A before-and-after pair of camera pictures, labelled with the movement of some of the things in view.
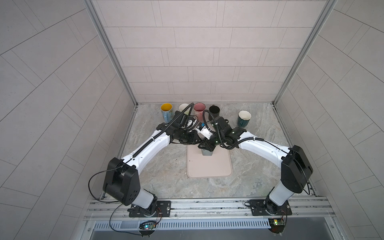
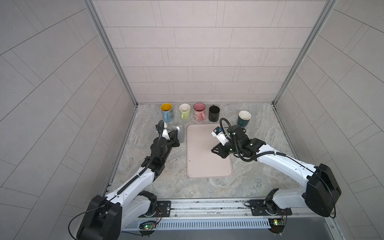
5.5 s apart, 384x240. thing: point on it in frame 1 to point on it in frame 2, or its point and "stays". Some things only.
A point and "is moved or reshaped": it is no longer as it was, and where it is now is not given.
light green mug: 182,106 stays
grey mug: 206,152 is moved or reshaped
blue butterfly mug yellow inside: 167,111 stays
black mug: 215,110 stays
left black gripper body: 186,137 to 167,146
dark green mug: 244,117 stays
